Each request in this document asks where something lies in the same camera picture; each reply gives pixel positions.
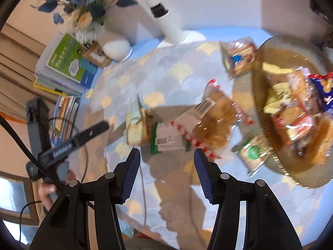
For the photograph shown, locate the blue snack packet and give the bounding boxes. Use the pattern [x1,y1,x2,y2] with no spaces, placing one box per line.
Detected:
[307,71,333,112]

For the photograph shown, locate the round green label snack packet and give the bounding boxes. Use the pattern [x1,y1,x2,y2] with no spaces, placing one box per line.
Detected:
[231,134,273,178]

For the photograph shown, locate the white lamp post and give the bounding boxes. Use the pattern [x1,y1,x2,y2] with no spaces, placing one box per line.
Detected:
[125,0,194,43]

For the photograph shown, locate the leaf print tablecloth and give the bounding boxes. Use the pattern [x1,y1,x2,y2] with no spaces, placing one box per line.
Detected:
[86,40,333,250]

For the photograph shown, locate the small clear cracker packet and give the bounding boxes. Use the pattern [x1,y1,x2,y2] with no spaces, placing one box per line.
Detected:
[221,37,258,81]

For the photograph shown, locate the colourful booklet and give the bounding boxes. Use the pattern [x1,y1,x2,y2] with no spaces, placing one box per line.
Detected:
[49,95,80,146]

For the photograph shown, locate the yellow triangular snack packet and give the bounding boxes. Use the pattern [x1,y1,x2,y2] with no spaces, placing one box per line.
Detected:
[261,62,294,115]

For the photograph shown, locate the dark wall object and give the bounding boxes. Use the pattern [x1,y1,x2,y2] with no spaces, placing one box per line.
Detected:
[309,0,333,35]

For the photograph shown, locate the gold tray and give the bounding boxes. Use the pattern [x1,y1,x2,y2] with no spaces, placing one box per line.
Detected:
[251,35,333,188]

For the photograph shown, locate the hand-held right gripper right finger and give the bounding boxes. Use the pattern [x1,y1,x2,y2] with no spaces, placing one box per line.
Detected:
[194,148,303,250]

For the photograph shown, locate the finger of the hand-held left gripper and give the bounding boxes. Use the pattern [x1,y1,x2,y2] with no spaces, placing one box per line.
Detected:
[73,120,110,146]

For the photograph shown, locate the green white snack packet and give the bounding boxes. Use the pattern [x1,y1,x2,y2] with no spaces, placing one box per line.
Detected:
[149,121,191,154]

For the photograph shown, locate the large clear cracker bag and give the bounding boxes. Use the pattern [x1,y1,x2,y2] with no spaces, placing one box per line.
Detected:
[172,78,254,160]

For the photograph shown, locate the orange bread packet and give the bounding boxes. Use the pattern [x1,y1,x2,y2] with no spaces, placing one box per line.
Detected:
[299,115,333,164]

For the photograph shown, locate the row of spiral notebooks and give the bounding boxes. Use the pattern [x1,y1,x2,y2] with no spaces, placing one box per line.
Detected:
[34,57,86,97]

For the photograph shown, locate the black lamp clamp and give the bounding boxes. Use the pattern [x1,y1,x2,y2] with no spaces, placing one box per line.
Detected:
[150,2,170,19]

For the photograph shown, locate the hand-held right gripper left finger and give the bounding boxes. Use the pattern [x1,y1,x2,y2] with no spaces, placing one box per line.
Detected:
[29,148,141,250]

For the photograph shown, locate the yellow cover book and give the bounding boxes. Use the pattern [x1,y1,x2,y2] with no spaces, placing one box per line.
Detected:
[33,78,63,93]

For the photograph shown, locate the thin grey cable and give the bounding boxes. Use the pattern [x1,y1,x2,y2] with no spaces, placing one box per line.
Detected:
[139,159,149,230]

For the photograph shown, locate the blue cover book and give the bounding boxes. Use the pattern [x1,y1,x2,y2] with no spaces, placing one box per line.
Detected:
[75,71,98,88]

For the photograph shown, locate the orange red cracker packet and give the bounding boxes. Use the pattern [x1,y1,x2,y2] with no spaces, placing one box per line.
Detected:
[271,68,326,157]

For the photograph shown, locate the person's left hand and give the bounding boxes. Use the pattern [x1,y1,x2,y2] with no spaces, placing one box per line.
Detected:
[38,181,58,211]

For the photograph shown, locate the thin black cable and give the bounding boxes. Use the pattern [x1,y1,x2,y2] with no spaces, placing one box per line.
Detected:
[48,117,89,185]

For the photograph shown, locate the green cover book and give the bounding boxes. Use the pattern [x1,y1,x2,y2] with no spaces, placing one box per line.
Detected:
[45,33,89,84]

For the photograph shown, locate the thick black cable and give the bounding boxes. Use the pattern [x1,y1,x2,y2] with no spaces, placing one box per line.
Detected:
[0,113,65,190]

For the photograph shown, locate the artificial flower bouquet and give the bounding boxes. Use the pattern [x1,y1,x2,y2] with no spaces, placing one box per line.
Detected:
[30,0,138,42]

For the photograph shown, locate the pale sandwich cracker packet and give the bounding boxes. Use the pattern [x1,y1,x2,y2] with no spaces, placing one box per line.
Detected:
[125,108,157,146]

